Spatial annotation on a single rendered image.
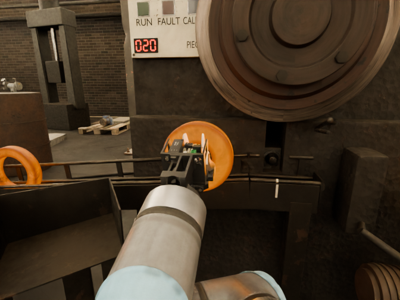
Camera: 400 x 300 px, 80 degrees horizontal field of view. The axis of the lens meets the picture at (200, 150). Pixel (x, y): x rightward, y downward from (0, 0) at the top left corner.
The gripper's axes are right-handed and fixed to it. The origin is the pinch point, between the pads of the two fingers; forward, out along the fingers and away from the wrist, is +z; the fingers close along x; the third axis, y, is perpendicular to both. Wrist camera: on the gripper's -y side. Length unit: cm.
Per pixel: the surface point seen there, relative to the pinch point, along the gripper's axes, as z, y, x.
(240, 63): 16.4, 14.3, -8.8
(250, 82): 15.1, 10.1, -11.5
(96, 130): 346, -171, 268
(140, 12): 37, 26, 22
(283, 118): 16.2, 0.0, -20.4
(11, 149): 15, -11, 67
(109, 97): 596, -191, 370
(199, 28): 22.4, 22.0, 1.7
